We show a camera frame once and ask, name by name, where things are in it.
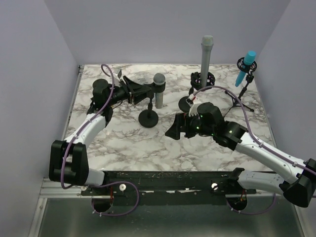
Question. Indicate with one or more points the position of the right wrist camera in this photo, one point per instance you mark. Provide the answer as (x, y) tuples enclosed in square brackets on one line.
[(194, 103)]

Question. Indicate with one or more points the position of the blue microphone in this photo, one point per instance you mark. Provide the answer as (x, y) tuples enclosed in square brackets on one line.
[(245, 65)]

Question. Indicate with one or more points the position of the black round-base mic stand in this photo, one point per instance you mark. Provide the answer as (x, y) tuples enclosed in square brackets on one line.
[(149, 118)]

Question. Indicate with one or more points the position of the glitter handle microphone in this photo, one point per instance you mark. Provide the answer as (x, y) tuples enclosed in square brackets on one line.
[(159, 85)]

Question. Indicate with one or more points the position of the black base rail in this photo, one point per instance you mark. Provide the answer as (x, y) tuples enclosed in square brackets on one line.
[(168, 188)]

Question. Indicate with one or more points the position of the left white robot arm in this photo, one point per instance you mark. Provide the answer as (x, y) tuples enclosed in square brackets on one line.
[(68, 158)]

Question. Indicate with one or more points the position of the tall grey microphone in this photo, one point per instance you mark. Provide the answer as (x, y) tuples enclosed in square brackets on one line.
[(206, 46)]

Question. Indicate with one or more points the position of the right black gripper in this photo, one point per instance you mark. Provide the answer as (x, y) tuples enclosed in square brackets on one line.
[(182, 119)]

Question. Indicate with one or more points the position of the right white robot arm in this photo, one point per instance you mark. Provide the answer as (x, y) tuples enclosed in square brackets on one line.
[(292, 177)]

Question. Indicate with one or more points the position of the black shock-mount mic stand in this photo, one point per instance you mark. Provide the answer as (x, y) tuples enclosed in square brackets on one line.
[(196, 84)]

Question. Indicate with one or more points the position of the black tripod mic stand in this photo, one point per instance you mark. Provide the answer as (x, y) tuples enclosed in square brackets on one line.
[(249, 79)]

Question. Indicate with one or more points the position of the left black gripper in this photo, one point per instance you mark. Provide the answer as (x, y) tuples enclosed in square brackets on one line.
[(140, 91)]

